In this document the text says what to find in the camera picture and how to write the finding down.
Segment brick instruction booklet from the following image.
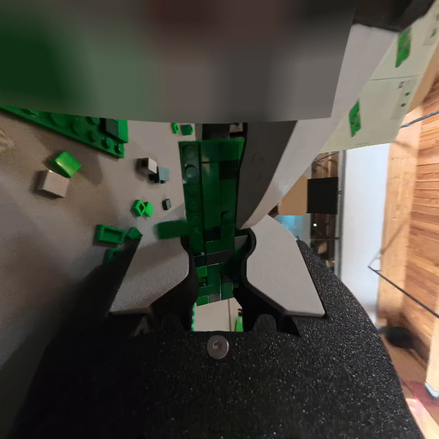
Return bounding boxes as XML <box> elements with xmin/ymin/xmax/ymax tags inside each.
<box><xmin>320</xmin><ymin>0</ymin><xmax>439</xmax><ymax>154</ymax></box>

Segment scattered small green bricks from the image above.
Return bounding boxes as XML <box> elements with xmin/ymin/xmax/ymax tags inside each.
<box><xmin>49</xmin><ymin>122</ymin><xmax>194</xmax><ymax>265</ymax></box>

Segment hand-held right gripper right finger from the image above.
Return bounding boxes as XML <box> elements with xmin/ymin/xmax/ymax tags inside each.
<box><xmin>235</xmin><ymin>217</ymin><xmax>326</xmax><ymax>336</ymax></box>

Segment grey desk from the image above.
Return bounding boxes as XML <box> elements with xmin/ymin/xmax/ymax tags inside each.
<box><xmin>0</xmin><ymin>110</ymin><xmax>247</xmax><ymax>364</ymax></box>

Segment large green brick plate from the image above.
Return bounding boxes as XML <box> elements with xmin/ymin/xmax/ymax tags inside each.
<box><xmin>0</xmin><ymin>106</ymin><xmax>129</xmax><ymax>159</ymax></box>

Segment black square panel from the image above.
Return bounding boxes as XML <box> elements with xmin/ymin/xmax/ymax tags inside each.
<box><xmin>307</xmin><ymin>177</ymin><xmax>339</xmax><ymax>214</ymax></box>

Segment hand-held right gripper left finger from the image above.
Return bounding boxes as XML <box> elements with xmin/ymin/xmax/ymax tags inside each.
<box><xmin>109</xmin><ymin>204</ymin><xmax>199</xmax><ymax>332</ymax></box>

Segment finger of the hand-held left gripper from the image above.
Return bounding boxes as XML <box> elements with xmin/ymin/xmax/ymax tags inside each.
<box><xmin>202</xmin><ymin>123</ymin><xmax>230</xmax><ymax>140</ymax></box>
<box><xmin>236</xmin><ymin>23</ymin><xmax>401</xmax><ymax>230</ymax></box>

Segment green mosaic tile panel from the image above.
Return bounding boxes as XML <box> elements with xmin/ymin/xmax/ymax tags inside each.
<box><xmin>178</xmin><ymin>138</ymin><xmax>247</xmax><ymax>306</ymax></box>

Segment small grey brick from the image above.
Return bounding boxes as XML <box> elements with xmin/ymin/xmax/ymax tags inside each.
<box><xmin>34</xmin><ymin>170</ymin><xmax>70</xmax><ymax>199</ymax></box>

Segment small dark green brick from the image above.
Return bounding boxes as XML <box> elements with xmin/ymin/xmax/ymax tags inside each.
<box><xmin>148</xmin><ymin>166</ymin><xmax>171</xmax><ymax>184</ymax></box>

